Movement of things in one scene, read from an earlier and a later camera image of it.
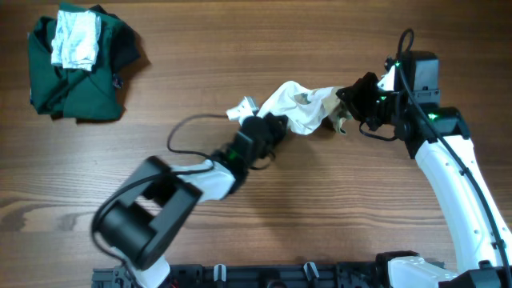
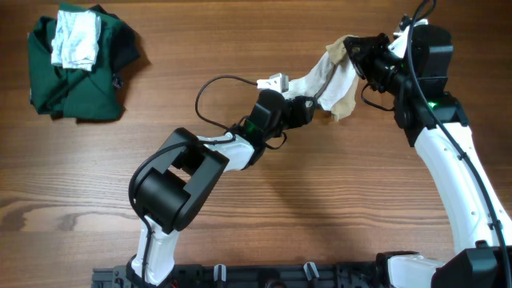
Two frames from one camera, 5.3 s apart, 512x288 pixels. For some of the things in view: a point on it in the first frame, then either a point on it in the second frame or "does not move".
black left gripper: [278, 133] to [298, 110]
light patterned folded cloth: [75, 44] does not move
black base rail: [254, 275] does not move
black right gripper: [353, 96] to [370, 46]
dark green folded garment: [98, 90] does not move
